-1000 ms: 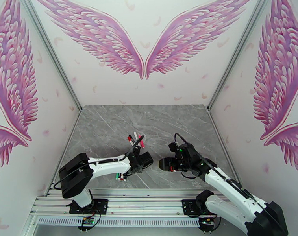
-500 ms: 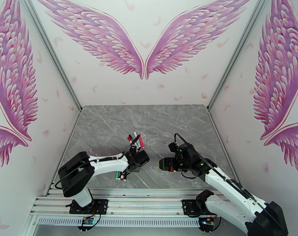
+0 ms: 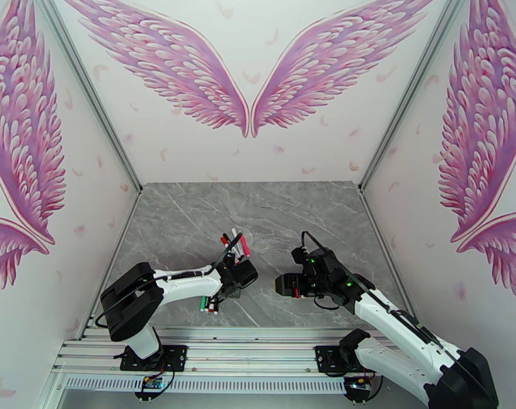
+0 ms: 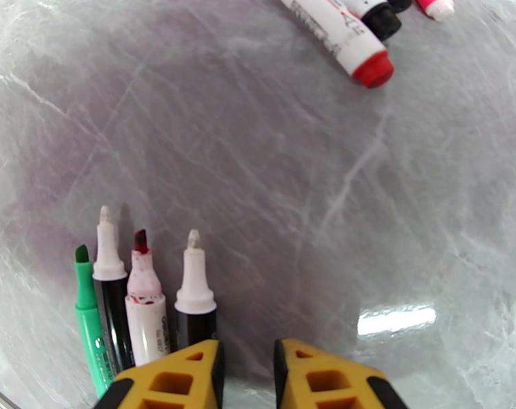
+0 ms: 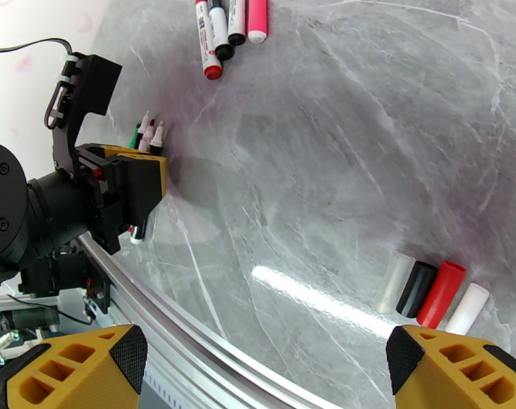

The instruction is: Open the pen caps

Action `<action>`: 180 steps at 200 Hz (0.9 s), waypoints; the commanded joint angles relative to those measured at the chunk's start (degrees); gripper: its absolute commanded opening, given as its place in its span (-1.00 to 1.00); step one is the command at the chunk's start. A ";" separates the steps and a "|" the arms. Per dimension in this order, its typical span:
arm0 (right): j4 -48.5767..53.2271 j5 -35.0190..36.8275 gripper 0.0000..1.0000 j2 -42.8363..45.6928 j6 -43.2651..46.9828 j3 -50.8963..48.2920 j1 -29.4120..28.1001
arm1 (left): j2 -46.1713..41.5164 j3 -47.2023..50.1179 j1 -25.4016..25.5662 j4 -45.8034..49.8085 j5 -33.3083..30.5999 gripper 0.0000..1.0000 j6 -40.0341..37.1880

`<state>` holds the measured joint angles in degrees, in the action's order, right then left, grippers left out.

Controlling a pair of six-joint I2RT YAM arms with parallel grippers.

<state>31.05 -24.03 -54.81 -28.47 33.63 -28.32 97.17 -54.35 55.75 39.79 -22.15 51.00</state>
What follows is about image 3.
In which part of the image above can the aluminum corner post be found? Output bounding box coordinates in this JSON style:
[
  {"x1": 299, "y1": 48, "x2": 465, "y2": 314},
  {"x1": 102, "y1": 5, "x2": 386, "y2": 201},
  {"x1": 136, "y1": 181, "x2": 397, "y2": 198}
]
[
  {"x1": 359, "y1": 0, "x2": 472, "y2": 194},
  {"x1": 31, "y1": 0, "x2": 144, "y2": 194}
]

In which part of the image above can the aluminum base rail frame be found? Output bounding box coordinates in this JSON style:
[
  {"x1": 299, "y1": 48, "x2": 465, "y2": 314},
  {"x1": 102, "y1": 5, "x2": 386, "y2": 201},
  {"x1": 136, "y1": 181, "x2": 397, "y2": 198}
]
[{"x1": 50, "y1": 327, "x2": 457, "y2": 377}]

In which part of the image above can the small circuit board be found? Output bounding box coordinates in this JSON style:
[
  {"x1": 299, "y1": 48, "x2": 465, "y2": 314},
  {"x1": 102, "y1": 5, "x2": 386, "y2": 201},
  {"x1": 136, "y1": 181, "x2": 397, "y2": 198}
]
[
  {"x1": 344, "y1": 376, "x2": 376, "y2": 400},
  {"x1": 134, "y1": 376, "x2": 169, "y2": 400}
]

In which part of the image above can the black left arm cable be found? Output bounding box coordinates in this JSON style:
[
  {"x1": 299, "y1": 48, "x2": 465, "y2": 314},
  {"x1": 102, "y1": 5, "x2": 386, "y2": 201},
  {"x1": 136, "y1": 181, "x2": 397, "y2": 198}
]
[{"x1": 95, "y1": 232, "x2": 245, "y2": 330}]

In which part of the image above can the white perforated cable tray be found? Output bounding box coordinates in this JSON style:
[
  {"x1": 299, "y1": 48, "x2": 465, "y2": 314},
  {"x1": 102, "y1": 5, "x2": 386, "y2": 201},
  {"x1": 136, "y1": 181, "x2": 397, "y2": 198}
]
[{"x1": 63, "y1": 376, "x2": 348, "y2": 395}]

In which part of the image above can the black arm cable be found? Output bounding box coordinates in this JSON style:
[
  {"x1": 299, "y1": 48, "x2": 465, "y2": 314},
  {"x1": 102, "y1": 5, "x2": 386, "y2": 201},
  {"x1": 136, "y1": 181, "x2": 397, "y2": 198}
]
[
  {"x1": 301, "y1": 230, "x2": 468, "y2": 370},
  {"x1": 95, "y1": 232, "x2": 245, "y2": 330}
]

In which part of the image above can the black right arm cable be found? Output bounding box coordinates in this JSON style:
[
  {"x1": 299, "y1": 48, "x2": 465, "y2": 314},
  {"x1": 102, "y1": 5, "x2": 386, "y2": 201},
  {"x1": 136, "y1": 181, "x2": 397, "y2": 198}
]
[{"x1": 301, "y1": 230, "x2": 468, "y2": 370}]

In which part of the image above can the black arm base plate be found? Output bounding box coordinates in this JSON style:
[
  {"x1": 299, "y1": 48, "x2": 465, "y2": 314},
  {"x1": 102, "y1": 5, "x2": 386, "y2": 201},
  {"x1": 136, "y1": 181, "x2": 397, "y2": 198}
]
[
  {"x1": 315, "y1": 344, "x2": 386, "y2": 375},
  {"x1": 120, "y1": 344, "x2": 187, "y2": 373}
]

